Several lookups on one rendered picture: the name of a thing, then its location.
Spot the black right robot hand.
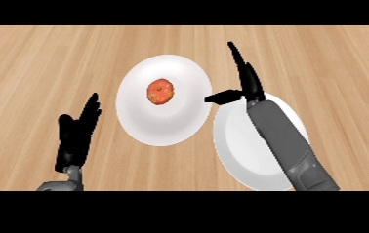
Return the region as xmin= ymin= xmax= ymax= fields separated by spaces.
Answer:
xmin=204 ymin=41 xmax=267 ymax=105

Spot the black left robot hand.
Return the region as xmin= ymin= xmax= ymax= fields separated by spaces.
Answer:
xmin=53 ymin=92 xmax=103 ymax=174

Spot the white round plate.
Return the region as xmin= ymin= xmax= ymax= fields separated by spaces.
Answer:
xmin=114 ymin=54 xmax=214 ymax=147
xmin=212 ymin=92 xmax=311 ymax=192

